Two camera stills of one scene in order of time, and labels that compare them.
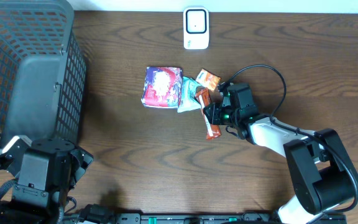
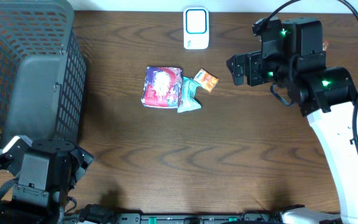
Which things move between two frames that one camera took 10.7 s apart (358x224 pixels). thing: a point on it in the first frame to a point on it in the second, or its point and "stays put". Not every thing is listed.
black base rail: [199, 218] stays put
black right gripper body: [225, 116] to [261, 68]
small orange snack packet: [208, 79] stays put
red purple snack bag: [162, 87] stays put
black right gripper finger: [211, 107] to [238, 60]
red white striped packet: [205, 81] to [325, 45]
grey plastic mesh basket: [33, 76] stays put
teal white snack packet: [188, 101] stays put
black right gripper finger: [211, 115] to [236, 71]
